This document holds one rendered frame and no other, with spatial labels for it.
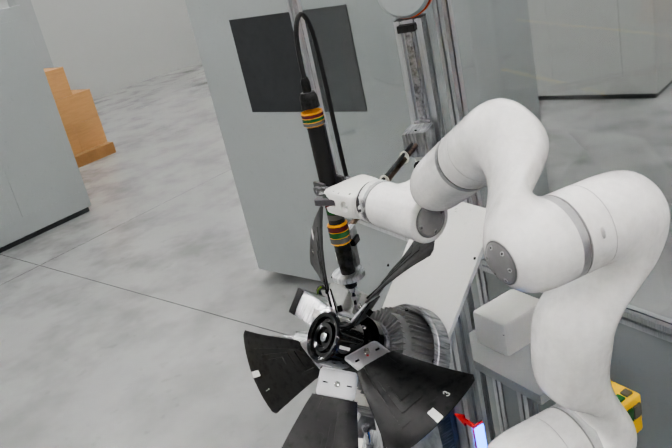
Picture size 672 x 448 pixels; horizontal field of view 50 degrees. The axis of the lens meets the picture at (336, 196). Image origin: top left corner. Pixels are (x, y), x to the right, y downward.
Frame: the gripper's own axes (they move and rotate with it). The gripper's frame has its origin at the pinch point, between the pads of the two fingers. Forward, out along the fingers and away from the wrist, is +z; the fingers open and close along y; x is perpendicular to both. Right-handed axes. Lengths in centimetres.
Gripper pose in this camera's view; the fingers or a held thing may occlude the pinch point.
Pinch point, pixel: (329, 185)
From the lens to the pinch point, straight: 144.3
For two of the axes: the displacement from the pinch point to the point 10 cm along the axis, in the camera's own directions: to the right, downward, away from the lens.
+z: -5.4, -1.9, 8.2
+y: 8.2, -3.5, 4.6
